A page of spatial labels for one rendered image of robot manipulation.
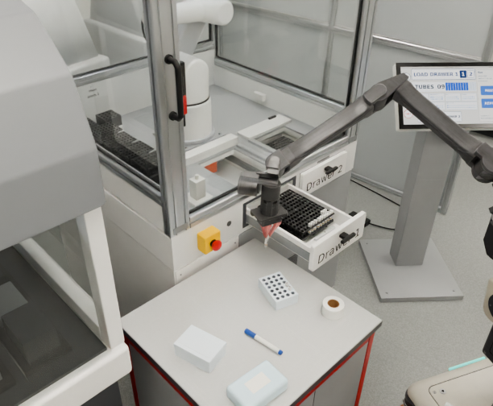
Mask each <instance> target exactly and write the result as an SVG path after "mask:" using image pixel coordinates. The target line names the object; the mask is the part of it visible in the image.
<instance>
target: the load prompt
mask: <svg viewBox="0 0 493 406"><path fill-rule="evenodd" d="M411 73H412V80H476V77H475V68H421V69H411Z"/></svg>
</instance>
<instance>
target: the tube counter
mask: <svg viewBox="0 0 493 406"><path fill-rule="evenodd" d="M437 91H477V89H476V81H461V82H437Z"/></svg>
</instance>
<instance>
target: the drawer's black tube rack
mask: <svg viewBox="0 0 493 406"><path fill-rule="evenodd" d="M289 191H291V192H289ZM281 195H283V196H281ZM282 198H283V199H282ZM301 200H302V201H301ZM311 203H313V204H311ZM280 204H281V205H282V206H283V207H284V208H285V209H286V210H287V211H288V216H286V215H285V216H283V217H280V218H281V219H282V220H281V224H280V225H279V227H280V228H282V229H284V230H286V231H287V232H289V233H290V234H292V235H294V236H295V237H297V238H299V239H300V240H302V241H304V240H305V239H307V238H309V237H311V236H312V235H315V233H316V232H318V231H319V230H321V229H323V228H324V227H327V226H328V225H329V224H330V223H332V222H333V221H334V220H333V219H332V220H329V222H327V223H325V224H324V225H322V226H320V227H319V228H316V230H314V231H313V232H311V234H309V233H308V232H306V233H304V234H301V233H299V230H302V229H303V228H304V227H306V226H307V225H308V224H309V223H310V222H311V221H314V219H317V218H318V217H320V216H322V215H321V211H320V210H323V209H325V208H324V207H322V206H320V205H319V204H317V203H315V202H313V201H310V200H309V199H308V198H306V197H303V196H301V195H300V194H298V193H296V192H294V191H292V190H291V189H288V190H286V191H285V192H283V193H281V194H280ZM313 206H314V207H313ZM319 207H320V208H319Z"/></svg>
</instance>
